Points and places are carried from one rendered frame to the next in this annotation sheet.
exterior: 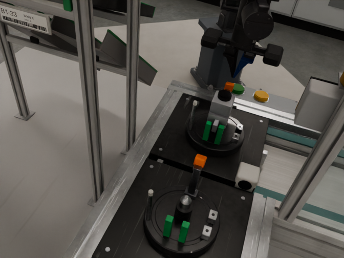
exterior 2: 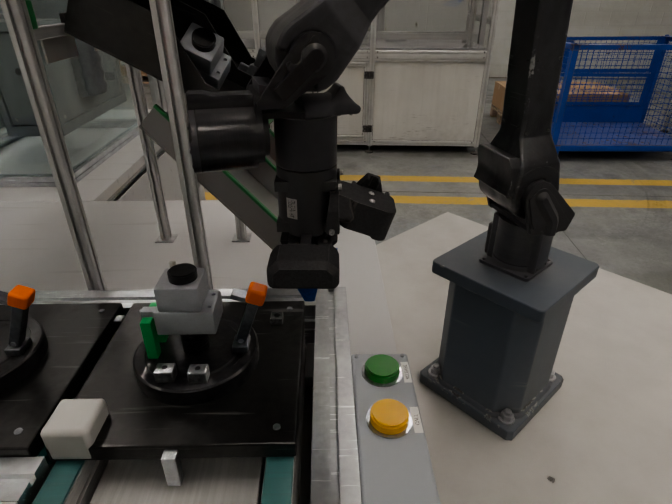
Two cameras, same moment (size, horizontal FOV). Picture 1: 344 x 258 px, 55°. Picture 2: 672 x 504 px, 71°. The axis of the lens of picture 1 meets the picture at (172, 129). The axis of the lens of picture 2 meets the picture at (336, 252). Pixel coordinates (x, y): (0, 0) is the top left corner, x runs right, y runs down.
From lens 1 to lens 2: 85 cm
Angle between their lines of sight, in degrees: 60
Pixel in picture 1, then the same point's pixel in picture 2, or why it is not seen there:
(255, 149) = (168, 431)
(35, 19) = (50, 45)
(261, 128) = (250, 431)
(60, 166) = not seen: hidden behind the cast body
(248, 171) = (73, 413)
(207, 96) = (325, 334)
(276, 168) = not seen: outside the picture
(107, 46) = (154, 128)
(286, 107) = (387, 485)
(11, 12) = (64, 42)
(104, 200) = (43, 295)
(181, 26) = (619, 290)
